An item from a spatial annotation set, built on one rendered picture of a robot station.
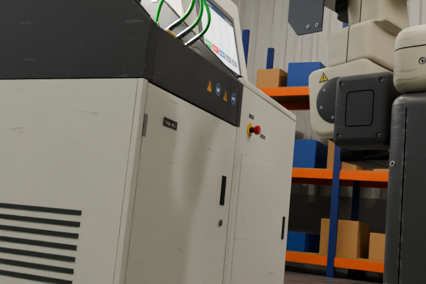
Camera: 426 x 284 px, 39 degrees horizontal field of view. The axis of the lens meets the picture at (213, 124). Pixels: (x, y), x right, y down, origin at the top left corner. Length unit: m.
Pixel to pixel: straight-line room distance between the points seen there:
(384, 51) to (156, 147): 0.66
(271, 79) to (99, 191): 6.40
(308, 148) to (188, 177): 5.73
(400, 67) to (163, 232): 0.90
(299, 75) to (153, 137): 6.12
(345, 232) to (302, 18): 5.87
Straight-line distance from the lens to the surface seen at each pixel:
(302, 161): 7.54
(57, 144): 1.72
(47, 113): 1.76
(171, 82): 1.74
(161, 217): 1.72
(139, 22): 1.67
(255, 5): 9.76
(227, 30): 2.91
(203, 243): 1.99
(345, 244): 7.22
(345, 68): 1.38
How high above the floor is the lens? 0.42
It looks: 10 degrees up
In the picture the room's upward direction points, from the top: 6 degrees clockwise
